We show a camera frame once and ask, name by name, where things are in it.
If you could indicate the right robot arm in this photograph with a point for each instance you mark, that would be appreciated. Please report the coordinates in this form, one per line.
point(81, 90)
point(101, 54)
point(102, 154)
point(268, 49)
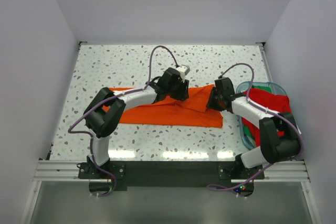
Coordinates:
point(254, 158)

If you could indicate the red t shirt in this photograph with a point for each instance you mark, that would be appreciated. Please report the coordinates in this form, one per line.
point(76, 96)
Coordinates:
point(279, 136)

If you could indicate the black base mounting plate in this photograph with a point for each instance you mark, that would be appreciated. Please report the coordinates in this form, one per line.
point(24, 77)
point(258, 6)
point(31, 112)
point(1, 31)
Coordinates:
point(121, 175)

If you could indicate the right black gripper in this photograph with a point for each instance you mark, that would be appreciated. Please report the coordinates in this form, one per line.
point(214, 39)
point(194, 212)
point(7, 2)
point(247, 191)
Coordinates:
point(210, 104)

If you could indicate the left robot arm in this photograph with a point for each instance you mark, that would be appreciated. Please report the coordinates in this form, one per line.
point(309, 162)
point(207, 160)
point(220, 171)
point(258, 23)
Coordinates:
point(106, 109)

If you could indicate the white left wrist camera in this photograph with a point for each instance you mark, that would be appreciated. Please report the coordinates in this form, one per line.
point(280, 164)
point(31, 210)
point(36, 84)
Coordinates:
point(183, 70)

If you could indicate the orange t shirt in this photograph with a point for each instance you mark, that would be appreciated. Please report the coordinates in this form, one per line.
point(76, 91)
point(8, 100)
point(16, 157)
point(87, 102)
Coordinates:
point(170, 112)

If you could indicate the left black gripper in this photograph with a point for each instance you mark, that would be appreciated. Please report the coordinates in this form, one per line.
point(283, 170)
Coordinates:
point(183, 94)

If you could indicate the clear blue plastic bin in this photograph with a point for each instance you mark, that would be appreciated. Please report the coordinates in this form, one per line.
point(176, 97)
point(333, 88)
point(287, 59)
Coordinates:
point(275, 89)

